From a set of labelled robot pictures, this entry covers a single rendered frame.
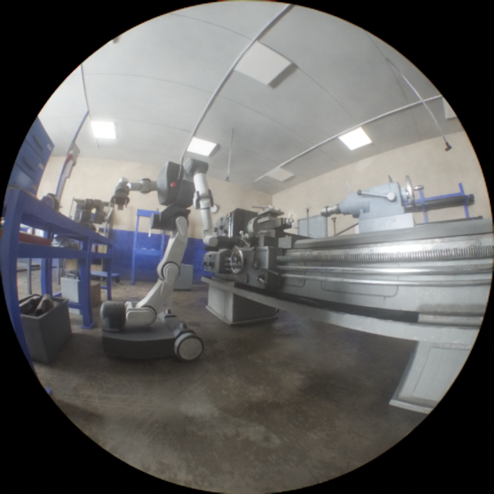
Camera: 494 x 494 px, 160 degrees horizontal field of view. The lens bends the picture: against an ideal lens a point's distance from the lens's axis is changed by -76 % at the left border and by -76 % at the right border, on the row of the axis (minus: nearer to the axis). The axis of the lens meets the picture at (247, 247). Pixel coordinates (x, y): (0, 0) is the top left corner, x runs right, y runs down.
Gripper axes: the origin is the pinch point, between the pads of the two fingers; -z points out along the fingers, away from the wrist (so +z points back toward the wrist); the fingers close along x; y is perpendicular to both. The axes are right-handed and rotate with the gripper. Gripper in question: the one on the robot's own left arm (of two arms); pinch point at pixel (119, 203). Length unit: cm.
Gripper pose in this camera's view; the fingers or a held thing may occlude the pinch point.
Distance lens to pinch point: 113.7
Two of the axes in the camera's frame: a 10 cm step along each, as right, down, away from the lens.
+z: -5.2, -6.8, 5.1
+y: -4.8, 7.3, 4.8
